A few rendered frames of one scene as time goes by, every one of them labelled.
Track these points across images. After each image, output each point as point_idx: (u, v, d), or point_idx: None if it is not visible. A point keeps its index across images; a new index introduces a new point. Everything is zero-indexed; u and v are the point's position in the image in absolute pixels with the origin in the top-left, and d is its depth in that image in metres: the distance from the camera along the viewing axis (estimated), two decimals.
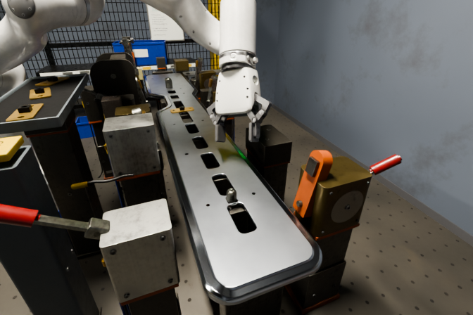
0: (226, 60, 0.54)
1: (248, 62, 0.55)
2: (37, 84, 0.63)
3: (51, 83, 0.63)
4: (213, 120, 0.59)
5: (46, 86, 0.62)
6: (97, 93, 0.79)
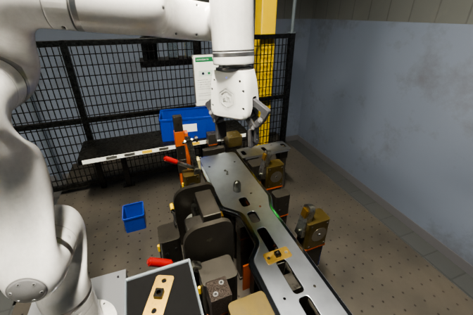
0: None
1: None
2: (145, 314, 0.47)
3: (162, 310, 0.48)
4: None
5: None
6: (192, 266, 0.63)
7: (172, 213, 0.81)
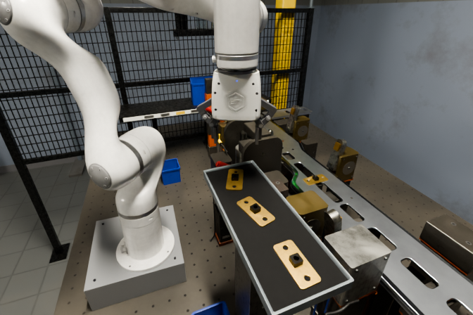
0: None
1: None
2: (228, 188, 0.58)
3: (241, 185, 0.59)
4: (262, 119, 0.56)
5: (238, 190, 0.57)
6: None
7: (221, 145, 0.92)
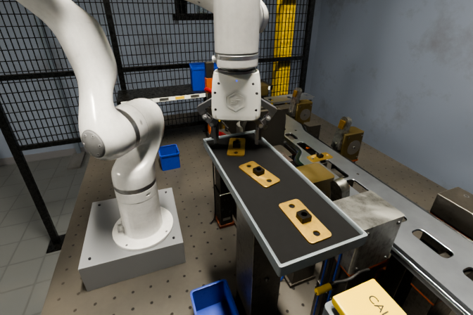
0: None
1: None
2: (229, 154, 0.55)
3: (243, 152, 0.55)
4: (262, 119, 0.56)
5: (241, 156, 0.54)
6: None
7: (222, 123, 0.89)
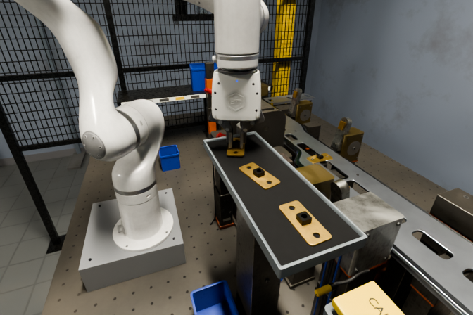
0: None
1: None
2: (229, 153, 0.55)
3: (243, 152, 0.55)
4: None
5: (241, 156, 0.54)
6: None
7: None
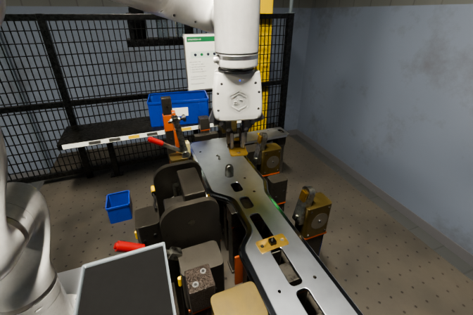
0: None
1: (217, 62, 0.50)
2: (233, 154, 0.54)
3: (246, 151, 0.56)
4: None
5: (245, 155, 0.54)
6: (170, 253, 0.54)
7: (153, 195, 0.72)
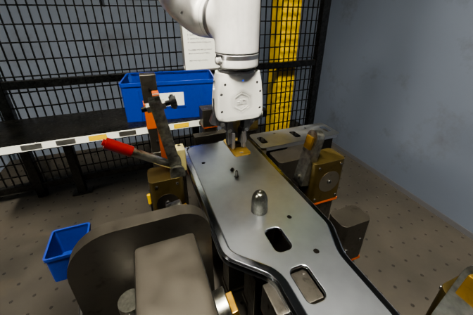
0: None
1: (217, 63, 0.50)
2: (236, 154, 0.54)
3: (248, 150, 0.56)
4: None
5: (248, 154, 0.55)
6: None
7: None
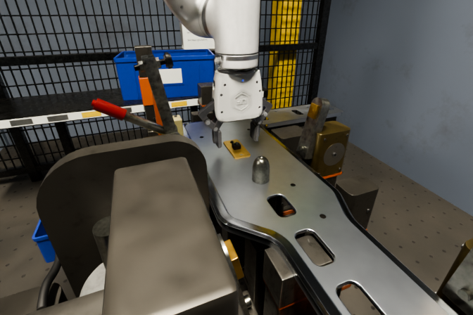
0: None
1: (217, 63, 0.50)
2: (236, 156, 0.55)
3: (248, 152, 0.56)
4: None
5: (248, 156, 0.55)
6: None
7: None
